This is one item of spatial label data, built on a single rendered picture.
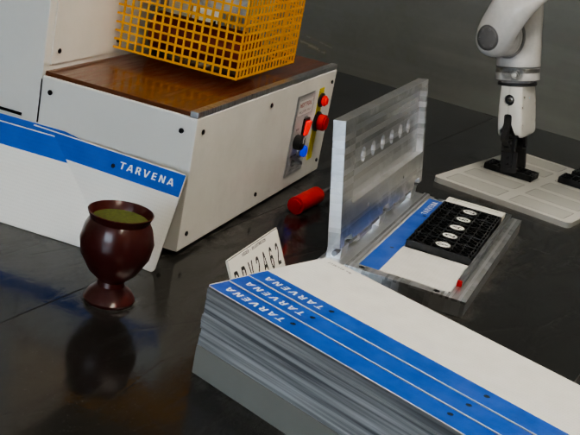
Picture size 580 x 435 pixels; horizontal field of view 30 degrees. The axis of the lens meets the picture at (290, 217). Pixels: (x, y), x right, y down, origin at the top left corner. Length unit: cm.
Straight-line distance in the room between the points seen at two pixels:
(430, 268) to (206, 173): 34
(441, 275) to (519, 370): 45
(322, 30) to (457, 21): 54
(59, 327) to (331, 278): 30
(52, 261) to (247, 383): 38
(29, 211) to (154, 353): 36
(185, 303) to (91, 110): 30
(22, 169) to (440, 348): 65
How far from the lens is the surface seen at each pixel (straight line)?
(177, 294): 132
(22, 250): 139
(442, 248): 157
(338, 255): 147
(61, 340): 118
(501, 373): 106
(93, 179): 143
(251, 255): 134
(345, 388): 100
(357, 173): 152
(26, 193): 146
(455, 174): 207
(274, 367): 106
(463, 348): 109
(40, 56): 147
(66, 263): 137
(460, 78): 399
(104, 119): 143
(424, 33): 402
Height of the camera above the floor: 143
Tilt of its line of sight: 19 degrees down
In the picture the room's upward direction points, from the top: 11 degrees clockwise
